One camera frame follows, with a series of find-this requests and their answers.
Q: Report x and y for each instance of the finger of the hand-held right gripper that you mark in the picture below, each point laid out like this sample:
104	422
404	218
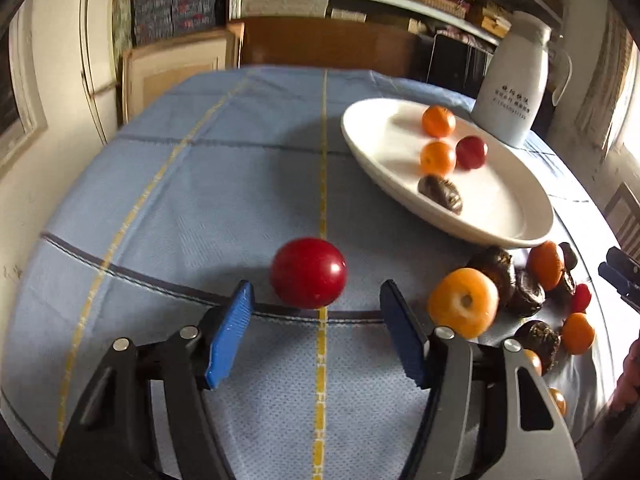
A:
612	276

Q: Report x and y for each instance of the small orange tangerine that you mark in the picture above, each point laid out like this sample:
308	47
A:
534	361

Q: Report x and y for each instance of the tiny red cherry tomato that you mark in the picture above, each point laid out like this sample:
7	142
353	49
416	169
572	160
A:
581	298

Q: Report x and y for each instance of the large orange persimmon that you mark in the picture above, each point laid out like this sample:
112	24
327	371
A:
460	305

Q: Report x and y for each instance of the framed picture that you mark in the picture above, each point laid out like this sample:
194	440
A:
172	72

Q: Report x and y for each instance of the small pale orange fruit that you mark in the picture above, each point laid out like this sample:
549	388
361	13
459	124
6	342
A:
558	401

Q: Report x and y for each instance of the stack of blue patterned boxes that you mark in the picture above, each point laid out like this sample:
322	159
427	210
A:
175	12

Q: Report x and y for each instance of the blue checked tablecloth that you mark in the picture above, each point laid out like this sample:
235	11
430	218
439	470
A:
200	200

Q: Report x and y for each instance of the brown wooden board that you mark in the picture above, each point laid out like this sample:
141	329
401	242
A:
325	45

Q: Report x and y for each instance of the person's right hand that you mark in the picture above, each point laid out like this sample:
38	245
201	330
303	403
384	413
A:
629	377

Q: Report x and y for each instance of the small red plum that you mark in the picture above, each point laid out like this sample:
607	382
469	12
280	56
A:
471	152

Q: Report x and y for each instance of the large red plum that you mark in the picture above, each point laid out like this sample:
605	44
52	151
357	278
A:
308	272

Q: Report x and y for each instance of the dark purple round fruit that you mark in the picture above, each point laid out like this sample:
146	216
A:
539	341
495	262
526	294
440	192
570	256

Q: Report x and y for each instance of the white framed window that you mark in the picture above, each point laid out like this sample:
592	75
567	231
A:
20	105

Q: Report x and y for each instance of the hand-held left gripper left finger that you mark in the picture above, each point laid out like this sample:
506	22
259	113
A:
227	332

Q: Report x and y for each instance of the white leaning panel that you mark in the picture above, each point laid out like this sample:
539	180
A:
100	50

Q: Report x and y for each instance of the dark cabinet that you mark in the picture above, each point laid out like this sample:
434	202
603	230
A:
457	65

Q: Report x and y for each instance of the white thermos jug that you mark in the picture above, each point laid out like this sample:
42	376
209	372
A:
515	75

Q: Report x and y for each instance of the wooden chair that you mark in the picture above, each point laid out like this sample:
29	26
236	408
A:
625	215

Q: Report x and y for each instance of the green marbled panel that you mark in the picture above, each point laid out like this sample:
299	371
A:
121	20

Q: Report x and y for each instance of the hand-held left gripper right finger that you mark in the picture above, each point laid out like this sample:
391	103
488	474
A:
402	340

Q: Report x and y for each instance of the white oval plate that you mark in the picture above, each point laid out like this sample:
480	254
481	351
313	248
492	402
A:
390	130

